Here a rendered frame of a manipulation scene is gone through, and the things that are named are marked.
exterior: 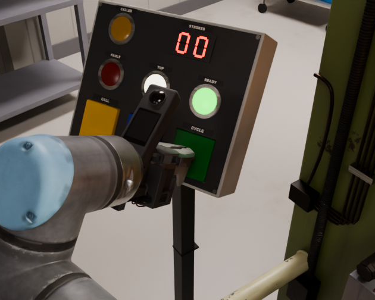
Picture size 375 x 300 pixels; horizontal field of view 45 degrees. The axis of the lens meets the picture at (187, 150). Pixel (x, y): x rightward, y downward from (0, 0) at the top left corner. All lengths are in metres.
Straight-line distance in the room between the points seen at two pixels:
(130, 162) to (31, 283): 0.17
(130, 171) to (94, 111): 0.35
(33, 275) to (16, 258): 0.02
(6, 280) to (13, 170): 0.11
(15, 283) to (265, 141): 2.23
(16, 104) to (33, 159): 2.32
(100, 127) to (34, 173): 0.43
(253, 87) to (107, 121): 0.28
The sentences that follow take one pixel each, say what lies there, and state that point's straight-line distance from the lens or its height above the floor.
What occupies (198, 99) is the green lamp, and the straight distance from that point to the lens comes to 0.76.
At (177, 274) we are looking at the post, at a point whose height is 0.51.
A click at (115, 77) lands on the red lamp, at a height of 1.09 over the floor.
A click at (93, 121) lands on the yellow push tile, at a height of 1.01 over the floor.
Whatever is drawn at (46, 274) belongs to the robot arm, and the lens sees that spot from 0.49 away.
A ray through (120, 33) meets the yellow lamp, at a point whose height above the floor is 1.16.
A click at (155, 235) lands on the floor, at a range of 2.03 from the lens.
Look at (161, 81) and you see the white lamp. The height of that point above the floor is 1.10.
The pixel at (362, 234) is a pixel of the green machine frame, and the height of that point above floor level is 0.79.
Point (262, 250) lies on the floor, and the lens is 1.99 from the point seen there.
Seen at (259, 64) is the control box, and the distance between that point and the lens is 0.75.
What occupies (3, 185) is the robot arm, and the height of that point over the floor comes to 1.18.
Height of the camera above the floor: 1.46
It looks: 36 degrees down
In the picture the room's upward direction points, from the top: straight up
